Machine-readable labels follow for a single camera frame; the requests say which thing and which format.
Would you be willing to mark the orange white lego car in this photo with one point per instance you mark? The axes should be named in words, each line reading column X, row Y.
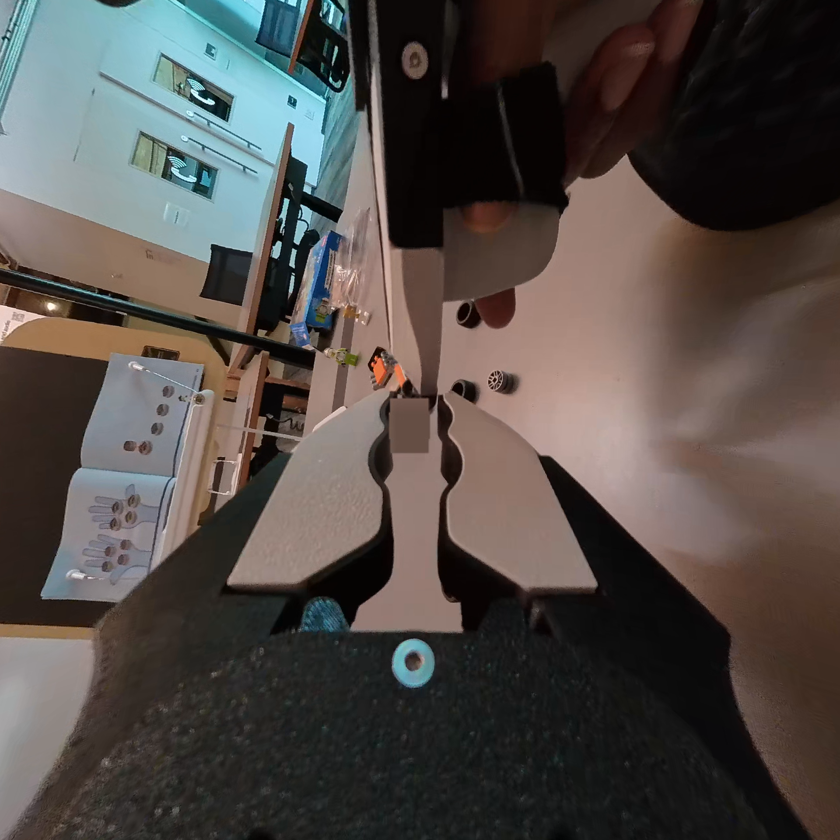
column 387, row 372

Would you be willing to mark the green lego minifigure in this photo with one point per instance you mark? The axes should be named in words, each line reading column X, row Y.
column 344, row 356

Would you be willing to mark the lego instruction booklet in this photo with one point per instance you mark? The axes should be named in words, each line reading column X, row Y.
column 118, row 512

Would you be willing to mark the book stand with black board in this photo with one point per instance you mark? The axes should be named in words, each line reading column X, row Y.
column 79, row 335

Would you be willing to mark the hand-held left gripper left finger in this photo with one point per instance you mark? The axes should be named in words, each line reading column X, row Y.
column 315, row 512

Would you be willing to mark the clear plastic bag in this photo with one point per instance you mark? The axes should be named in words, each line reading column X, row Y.
column 352, row 256

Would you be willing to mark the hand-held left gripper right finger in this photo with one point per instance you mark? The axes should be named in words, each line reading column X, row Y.
column 512, row 512

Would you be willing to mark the blue lego box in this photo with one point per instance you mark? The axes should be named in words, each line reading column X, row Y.
column 319, row 282

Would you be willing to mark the grey lego wheel rim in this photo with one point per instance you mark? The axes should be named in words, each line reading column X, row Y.
column 499, row 382

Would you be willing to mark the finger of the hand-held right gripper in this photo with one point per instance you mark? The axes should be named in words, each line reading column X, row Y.
column 423, row 309

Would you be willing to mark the gold lego trophy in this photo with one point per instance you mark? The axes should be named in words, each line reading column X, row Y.
column 358, row 314

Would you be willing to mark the black panel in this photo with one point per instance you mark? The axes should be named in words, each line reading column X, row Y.
column 33, row 460

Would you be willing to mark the wooden office desk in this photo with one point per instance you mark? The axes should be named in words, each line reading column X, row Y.
column 272, row 223

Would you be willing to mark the black lego tire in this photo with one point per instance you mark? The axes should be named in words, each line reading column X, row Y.
column 456, row 390
column 458, row 314

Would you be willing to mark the black stand pole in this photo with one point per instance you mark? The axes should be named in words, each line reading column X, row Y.
column 131, row 315

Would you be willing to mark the person's right hand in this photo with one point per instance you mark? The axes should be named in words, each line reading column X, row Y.
column 617, row 53

